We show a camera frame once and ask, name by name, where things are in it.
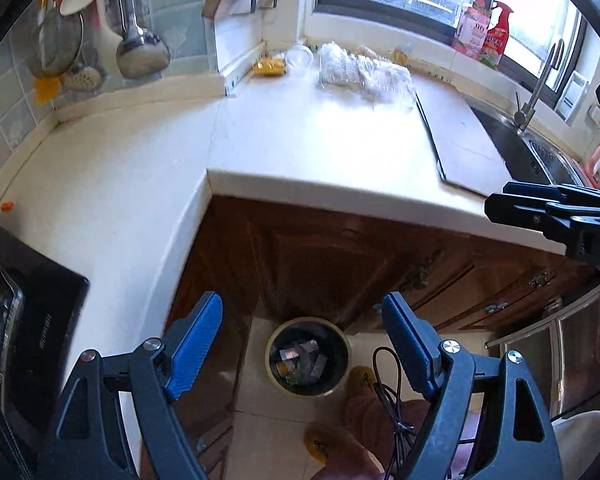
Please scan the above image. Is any black stove top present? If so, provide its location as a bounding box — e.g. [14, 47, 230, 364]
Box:
[0, 224, 90, 480]

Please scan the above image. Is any black cable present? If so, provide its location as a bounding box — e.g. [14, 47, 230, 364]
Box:
[371, 347, 417, 480]

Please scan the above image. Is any stainless steel sink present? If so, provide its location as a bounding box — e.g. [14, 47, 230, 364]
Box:
[467, 102, 589, 191]

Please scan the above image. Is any person's pink trouser leg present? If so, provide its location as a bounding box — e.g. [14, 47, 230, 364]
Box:
[312, 385, 434, 480]

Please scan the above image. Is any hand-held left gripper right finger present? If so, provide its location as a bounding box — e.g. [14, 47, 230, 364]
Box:
[381, 291, 564, 480]

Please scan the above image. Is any white wall socket panel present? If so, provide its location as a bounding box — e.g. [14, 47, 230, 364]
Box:
[555, 70, 589, 124]

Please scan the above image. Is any brown cardboard sheet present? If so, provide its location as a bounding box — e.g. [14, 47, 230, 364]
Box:
[415, 72, 514, 199]

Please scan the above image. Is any yellow slipper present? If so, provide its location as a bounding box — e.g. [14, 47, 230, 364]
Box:
[347, 366, 379, 399]
[304, 422, 354, 466]

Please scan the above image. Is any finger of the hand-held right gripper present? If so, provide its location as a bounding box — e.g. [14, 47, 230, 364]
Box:
[484, 192, 583, 251]
[502, 181, 600, 217]

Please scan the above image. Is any steel mesh strainer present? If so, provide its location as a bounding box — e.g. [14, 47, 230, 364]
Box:
[28, 7, 86, 80]

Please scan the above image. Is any white slotted spoon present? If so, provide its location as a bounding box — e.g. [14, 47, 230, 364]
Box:
[62, 10, 124, 92]

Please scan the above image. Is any small yellow object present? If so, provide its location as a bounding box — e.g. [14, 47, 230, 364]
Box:
[32, 77, 61, 106]

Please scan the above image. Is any red spray bottle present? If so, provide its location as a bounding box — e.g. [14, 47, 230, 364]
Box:
[481, 1, 515, 70]

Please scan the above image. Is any pink detergent bottle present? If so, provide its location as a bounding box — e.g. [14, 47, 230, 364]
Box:
[451, 0, 496, 57]

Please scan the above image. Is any yellow packet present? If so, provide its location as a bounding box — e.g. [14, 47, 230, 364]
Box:
[251, 57, 287, 77]

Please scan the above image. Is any clear plastic cup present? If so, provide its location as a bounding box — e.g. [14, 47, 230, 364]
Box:
[285, 44, 315, 70]

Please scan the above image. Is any round dark trash bin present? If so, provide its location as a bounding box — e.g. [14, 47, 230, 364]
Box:
[265, 317, 354, 399]

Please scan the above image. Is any brown wooden cabinet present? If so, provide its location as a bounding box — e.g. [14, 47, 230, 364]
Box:
[165, 195, 597, 480]

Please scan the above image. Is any person's white clothing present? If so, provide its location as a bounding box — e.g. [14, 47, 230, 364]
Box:
[550, 409, 600, 480]

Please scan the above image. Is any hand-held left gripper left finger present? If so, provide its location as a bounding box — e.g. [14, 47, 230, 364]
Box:
[35, 291, 225, 480]

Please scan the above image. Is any stainless steel cabinet door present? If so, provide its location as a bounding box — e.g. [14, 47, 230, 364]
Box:
[484, 290, 600, 417]

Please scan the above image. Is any steel kitchen faucet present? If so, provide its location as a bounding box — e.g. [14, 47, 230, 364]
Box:
[514, 38, 565, 134]

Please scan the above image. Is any clear plastic bag pile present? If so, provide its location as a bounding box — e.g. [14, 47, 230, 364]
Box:
[357, 55, 414, 106]

